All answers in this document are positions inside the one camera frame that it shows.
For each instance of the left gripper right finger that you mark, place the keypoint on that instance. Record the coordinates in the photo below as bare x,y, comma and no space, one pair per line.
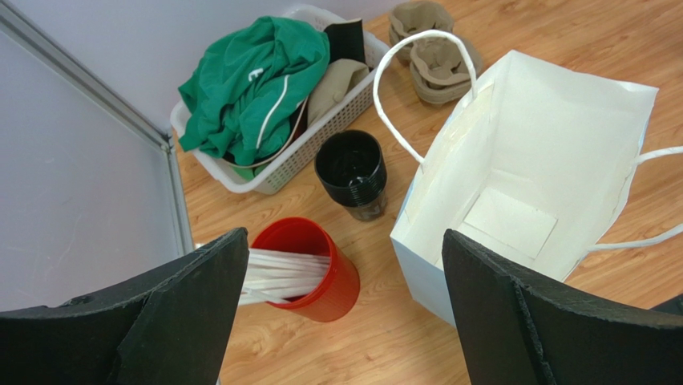
517,326

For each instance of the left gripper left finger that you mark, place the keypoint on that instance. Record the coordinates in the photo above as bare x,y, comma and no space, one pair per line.
170,325

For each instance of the white paper bag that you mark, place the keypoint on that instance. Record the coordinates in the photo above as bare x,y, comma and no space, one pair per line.
535,162

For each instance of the black cup stack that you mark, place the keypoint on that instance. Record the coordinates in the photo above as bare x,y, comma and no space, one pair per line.
351,168

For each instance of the cardboard cup carrier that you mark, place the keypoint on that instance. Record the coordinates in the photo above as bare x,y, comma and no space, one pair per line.
438,70
410,18

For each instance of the red cup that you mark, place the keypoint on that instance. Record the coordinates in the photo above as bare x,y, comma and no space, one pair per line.
338,292

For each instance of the green cloth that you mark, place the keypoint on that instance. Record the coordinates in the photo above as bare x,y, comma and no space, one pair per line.
248,84

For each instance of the white plastic basket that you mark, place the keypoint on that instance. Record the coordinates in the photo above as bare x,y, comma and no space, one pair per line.
295,156

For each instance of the beige cloth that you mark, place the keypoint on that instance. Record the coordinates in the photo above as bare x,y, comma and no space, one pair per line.
340,77

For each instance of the black cloth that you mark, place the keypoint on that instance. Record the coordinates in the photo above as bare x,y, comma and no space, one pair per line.
346,41

